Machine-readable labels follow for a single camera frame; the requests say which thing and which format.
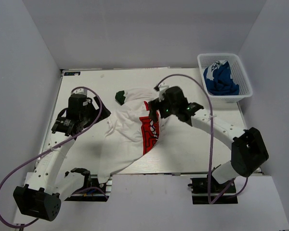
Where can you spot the white plastic basket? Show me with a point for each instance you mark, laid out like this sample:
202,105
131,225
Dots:
239,76

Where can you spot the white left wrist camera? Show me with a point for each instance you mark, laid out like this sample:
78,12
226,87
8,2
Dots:
84,92

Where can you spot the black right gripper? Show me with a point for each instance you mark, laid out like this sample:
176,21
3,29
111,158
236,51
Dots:
160,104

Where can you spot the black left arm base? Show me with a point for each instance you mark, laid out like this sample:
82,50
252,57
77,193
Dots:
91,191

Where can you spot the blue Mickey t-shirt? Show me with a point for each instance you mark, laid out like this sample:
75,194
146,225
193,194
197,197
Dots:
218,79

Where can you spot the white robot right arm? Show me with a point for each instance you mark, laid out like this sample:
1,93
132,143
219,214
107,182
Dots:
248,151

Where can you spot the blue table label sticker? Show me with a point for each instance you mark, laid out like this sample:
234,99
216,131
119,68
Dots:
76,73

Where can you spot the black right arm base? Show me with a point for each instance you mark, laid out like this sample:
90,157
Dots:
199,190

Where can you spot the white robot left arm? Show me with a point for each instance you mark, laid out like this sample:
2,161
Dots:
41,196

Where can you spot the white red print t-shirt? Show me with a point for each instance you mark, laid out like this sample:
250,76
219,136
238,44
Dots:
130,133

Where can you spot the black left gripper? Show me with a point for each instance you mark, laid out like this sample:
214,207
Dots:
104,113

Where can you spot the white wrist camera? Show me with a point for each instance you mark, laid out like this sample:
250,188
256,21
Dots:
161,88
84,92

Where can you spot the white green Charlie Brown t-shirt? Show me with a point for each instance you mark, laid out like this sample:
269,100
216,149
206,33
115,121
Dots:
120,97

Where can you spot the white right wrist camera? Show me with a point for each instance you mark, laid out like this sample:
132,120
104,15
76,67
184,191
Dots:
161,88

